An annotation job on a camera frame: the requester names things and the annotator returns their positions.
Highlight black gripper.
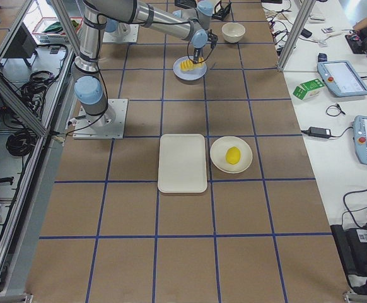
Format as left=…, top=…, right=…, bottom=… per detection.
left=192, top=47, right=203, bottom=64

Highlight yellow spiral bread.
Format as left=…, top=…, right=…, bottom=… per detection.
left=179, top=59, right=204, bottom=72

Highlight blue plate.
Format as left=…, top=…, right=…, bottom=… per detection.
left=173, top=57, right=207, bottom=81

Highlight black plate rack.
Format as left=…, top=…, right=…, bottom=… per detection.
left=174, top=0, right=231, bottom=21

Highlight white round plate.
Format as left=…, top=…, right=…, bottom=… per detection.
left=210, top=136, right=253, bottom=174

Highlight white bowl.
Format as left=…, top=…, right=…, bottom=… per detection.
left=221, top=23, right=246, bottom=44

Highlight yellow lemon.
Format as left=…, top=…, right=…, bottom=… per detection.
left=225, top=146, right=241, bottom=165

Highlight white rectangular tray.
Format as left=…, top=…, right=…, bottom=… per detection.
left=158, top=134, right=207, bottom=193

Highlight green white carton box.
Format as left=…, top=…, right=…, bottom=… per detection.
left=293, top=78, right=325, bottom=100

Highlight black power adapter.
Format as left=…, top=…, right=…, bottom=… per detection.
left=308, top=126, right=332, bottom=139

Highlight upper blue teach pendant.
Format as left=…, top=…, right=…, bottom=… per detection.
left=317, top=61, right=367, bottom=97

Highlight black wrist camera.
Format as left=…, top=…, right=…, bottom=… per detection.
left=207, top=29, right=218, bottom=50

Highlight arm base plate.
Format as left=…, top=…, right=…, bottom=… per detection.
left=102, top=23, right=139, bottom=44
left=72, top=99, right=128, bottom=140

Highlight aluminium frame post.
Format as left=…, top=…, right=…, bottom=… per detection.
left=277, top=0, right=315, bottom=71

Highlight coiled black cables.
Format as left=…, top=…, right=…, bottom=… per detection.
left=6, top=129, right=37, bottom=157

